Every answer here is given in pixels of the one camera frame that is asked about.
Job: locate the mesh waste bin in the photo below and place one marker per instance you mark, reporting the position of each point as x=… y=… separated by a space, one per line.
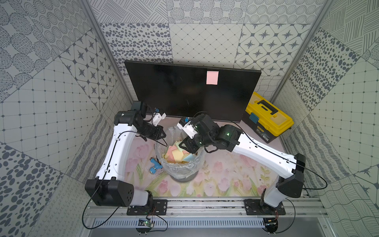
x=181 y=174

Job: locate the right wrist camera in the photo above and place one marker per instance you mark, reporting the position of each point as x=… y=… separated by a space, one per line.
x=185 y=125

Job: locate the controller board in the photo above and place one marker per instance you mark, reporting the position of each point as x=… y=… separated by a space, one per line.
x=270 y=225
x=144 y=226

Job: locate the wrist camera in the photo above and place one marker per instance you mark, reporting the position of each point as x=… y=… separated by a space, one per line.
x=158 y=115
x=185 y=125

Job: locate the black computer monitor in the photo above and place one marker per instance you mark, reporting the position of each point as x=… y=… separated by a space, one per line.
x=181 y=90

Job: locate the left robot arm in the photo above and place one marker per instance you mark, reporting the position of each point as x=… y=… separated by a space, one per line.
x=108 y=188

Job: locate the pink sticky note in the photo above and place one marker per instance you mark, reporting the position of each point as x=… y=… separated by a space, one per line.
x=212 y=77

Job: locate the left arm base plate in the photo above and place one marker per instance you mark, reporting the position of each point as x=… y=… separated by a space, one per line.
x=153 y=207

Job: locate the aluminium mounting rail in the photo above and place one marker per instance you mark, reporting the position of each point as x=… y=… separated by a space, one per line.
x=235 y=207

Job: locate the blue tape dispenser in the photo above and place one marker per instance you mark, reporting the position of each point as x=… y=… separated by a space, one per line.
x=156 y=166

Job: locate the right controller board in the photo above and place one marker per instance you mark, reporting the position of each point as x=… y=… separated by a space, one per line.
x=270 y=225

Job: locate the left controller board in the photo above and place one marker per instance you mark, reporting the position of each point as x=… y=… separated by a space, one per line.
x=144 y=226

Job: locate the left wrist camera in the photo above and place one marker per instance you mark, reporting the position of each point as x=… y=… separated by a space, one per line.
x=158 y=115

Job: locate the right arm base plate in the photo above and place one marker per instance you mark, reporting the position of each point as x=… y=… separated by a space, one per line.
x=264 y=207

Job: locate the pile of discarded sticky notes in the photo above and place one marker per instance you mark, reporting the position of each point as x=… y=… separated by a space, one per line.
x=177 y=155

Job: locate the yellow black toolbox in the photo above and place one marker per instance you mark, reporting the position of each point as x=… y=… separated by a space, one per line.
x=265 y=119

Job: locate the clear plastic bin liner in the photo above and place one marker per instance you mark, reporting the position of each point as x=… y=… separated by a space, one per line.
x=165 y=166

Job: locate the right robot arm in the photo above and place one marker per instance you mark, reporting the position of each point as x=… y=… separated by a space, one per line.
x=289 y=168

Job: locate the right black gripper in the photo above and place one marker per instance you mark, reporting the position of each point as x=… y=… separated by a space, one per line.
x=189 y=144

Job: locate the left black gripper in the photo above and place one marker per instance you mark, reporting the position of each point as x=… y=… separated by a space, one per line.
x=155 y=132

